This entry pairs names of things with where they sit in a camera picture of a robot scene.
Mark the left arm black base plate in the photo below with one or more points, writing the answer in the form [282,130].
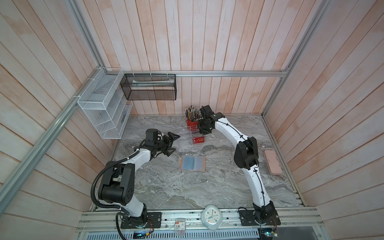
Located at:
[151,220]

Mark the small red white box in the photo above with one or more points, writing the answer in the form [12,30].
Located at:
[180,227]

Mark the bundle of coloured pencils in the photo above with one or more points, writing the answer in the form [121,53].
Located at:
[193,114]

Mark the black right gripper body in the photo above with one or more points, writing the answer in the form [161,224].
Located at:
[203,127]

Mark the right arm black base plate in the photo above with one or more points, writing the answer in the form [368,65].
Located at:
[255,218]

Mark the red credit card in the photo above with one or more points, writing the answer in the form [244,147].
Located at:
[198,140]

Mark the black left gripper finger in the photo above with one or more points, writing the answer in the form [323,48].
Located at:
[169,151]
[171,137]

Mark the white analog clock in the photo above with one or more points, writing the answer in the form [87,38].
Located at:
[211,217]

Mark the black wire mesh basket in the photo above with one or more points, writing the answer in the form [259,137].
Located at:
[149,87]

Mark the pink card holder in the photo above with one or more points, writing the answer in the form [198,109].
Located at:
[193,163]

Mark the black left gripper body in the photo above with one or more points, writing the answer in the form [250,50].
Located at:
[163,145]

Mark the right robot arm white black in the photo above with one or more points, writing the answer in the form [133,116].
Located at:
[246,157]

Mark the pink case on table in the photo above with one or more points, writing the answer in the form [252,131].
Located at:
[273,163]

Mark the clear acrylic organizer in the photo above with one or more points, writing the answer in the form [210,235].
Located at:
[186,139]

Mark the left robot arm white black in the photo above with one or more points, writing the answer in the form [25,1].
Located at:
[114,186]

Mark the white wire mesh shelf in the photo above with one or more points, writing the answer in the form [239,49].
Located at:
[104,103]

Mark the red pencil cup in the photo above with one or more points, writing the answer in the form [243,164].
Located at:
[192,126]

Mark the left blue circuit board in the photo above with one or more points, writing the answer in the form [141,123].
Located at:
[140,235]

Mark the aluminium frame rail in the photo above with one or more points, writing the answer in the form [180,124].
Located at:
[252,73]

